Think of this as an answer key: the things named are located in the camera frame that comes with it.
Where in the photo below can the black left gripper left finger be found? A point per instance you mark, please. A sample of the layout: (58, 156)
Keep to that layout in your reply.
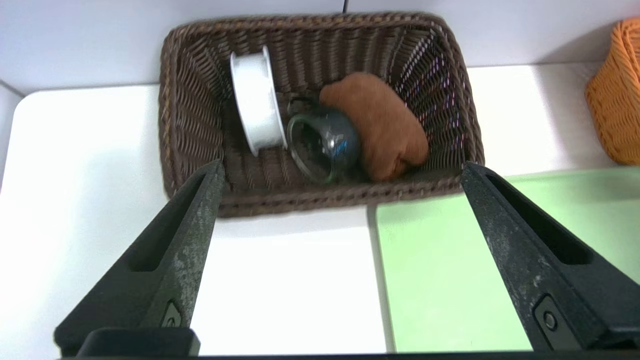
(160, 270)

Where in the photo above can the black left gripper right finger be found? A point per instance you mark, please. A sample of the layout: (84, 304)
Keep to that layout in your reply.
(550, 280)

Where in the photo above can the white plastic spool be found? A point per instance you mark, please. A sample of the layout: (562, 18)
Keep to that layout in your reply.
(257, 100)

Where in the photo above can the glass cup with black base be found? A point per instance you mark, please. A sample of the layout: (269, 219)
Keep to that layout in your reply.
(325, 142)

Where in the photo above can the brown towel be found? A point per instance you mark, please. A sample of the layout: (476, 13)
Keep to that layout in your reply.
(385, 125)

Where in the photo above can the dark brown wicker basket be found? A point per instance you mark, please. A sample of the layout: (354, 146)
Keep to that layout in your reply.
(200, 125)

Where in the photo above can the orange wicker basket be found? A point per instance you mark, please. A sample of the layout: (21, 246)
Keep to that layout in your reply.
(617, 100)

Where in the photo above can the light green plastic tray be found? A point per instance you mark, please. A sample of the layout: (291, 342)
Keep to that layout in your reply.
(450, 280)

